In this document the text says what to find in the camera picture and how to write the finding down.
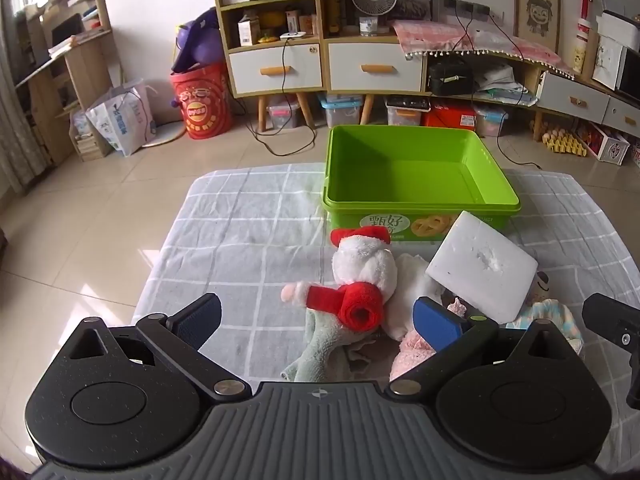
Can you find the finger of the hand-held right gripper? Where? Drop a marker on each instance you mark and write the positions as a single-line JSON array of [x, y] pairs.
[[615, 322]]

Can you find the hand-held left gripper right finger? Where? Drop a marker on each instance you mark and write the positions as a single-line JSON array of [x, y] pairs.
[[437, 327]]

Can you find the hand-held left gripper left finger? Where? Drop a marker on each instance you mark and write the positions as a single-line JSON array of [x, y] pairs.
[[197, 321]]

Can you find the pink plush toy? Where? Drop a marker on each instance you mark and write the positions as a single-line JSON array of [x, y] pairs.
[[415, 357]]

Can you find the white cloth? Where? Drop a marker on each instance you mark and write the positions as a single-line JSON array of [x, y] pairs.
[[412, 280]]

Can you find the bear doll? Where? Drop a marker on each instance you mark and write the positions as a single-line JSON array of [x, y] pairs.
[[560, 317]]

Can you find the white foam block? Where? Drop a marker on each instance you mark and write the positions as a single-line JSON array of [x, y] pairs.
[[480, 265]]

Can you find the white santa plush toy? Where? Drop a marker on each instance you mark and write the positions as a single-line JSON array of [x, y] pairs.
[[360, 265]]

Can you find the green towel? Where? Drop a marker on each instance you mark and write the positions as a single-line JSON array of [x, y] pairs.
[[320, 345]]

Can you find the green plastic box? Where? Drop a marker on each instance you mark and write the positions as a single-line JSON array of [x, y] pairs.
[[415, 170]]

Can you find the grey checked blanket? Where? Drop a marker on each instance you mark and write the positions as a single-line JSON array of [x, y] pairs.
[[240, 240]]

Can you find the white toy crate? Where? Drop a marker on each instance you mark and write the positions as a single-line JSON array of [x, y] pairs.
[[605, 145]]

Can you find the yellow egg tray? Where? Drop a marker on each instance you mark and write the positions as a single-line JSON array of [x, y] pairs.
[[565, 142]]

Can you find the white round floor base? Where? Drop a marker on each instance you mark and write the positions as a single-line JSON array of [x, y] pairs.
[[167, 135]]

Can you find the grey tv stand drawer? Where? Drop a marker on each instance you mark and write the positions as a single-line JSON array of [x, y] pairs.
[[622, 115], [572, 97]]

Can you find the red cardboard box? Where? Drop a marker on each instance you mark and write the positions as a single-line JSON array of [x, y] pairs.
[[452, 115]]

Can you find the clear storage box pale lid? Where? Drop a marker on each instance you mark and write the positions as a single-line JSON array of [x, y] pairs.
[[490, 121]]

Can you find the white shopping bag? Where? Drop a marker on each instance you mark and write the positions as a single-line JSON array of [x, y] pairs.
[[122, 120]]

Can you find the red printed bucket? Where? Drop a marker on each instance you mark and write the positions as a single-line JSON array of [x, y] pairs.
[[202, 105]]

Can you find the clear storage box pink contents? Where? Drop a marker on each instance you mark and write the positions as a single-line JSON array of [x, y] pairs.
[[283, 115]]

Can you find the clear storage box blue lid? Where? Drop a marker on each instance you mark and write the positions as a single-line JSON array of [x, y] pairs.
[[340, 110]]

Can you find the microwave oven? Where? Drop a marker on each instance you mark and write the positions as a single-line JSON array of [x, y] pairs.
[[630, 75]]

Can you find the pile of folded papers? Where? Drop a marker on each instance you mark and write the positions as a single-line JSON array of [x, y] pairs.
[[502, 85]]

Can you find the black bag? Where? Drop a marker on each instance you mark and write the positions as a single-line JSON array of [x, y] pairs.
[[450, 75]]

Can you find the low wooden tv stand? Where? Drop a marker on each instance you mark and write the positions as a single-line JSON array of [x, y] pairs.
[[530, 75]]

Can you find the drawing sheet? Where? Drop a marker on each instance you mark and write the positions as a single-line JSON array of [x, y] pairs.
[[607, 60]]

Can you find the white cabinet drawer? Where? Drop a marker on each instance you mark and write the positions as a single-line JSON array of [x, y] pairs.
[[375, 66], [275, 67]]

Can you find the yellow bottle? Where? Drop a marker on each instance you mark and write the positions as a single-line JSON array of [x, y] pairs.
[[581, 50]]

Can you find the purple plush toy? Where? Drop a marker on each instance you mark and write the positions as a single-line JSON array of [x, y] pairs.
[[197, 42]]

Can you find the wooden bookshelf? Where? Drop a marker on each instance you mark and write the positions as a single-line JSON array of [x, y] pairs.
[[75, 60]]

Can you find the pink cloth with pompom trim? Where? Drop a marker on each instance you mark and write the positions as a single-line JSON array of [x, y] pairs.
[[440, 35]]

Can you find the small cardboard box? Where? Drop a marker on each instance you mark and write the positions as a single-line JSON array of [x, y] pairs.
[[248, 30]]

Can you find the white charger pad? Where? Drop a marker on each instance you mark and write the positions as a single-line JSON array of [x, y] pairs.
[[292, 35]]

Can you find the wooden shelf cabinet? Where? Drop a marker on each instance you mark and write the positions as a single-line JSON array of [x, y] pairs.
[[325, 40]]

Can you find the glass cup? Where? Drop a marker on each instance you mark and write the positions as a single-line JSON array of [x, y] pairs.
[[368, 26]]

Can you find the framed cartoon picture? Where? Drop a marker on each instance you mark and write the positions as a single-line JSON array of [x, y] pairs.
[[536, 12]]

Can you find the wall sockets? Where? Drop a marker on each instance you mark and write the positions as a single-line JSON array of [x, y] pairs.
[[467, 6]]

